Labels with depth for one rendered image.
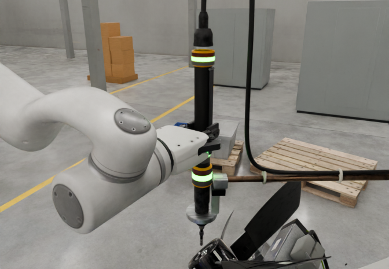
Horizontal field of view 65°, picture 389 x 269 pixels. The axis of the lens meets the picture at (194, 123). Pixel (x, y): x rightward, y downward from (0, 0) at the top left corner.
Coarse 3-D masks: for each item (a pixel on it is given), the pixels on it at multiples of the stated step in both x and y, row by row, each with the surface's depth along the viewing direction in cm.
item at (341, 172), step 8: (248, 32) 57; (248, 40) 57; (248, 48) 57; (248, 56) 58; (248, 64) 58; (248, 72) 59; (248, 80) 59; (248, 88) 60; (248, 96) 60; (248, 104) 61; (248, 112) 61; (248, 120) 62; (248, 128) 63; (248, 136) 63; (248, 144) 64; (248, 152) 64; (264, 168) 66; (264, 176) 66; (264, 184) 67
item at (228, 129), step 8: (216, 120) 420; (224, 120) 420; (232, 120) 420; (224, 128) 391; (232, 128) 391; (224, 136) 367; (232, 136) 368; (224, 144) 372; (232, 144) 395; (216, 152) 380; (224, 152) 377
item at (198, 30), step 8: (200, 16) 55; (200, 24) 55; (200, 32) 55; (208, 32) 55; (200, 40) 55; (208, 40) 56; (200, 192) 66; (208, 192) 67; (200, 200) 67; (208, 200) 68; (200, 208) 68; (208, 208) 69; (200, 224) 69
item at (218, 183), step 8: (224, 176) 67; (216, 184) 66; (224, 184) 66; (216, 192) 66; (224, 192) 66; (216, 200) 67; (192, 208) 70; (216, 208) 68; (192, 216) 67; (200, 216) 67; (208, 216) 67; (216, 216) 69
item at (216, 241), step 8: (216, 240) 85; (208, 248) 89; (216, 248) 83; (224, 248) 84; (200, 256) 88; (208, 256) 81; (224, 256) 82; (232, 256) 84; (192, 264) 82; (200, 264) 81; (208, 264) 81; (216, 264) 81
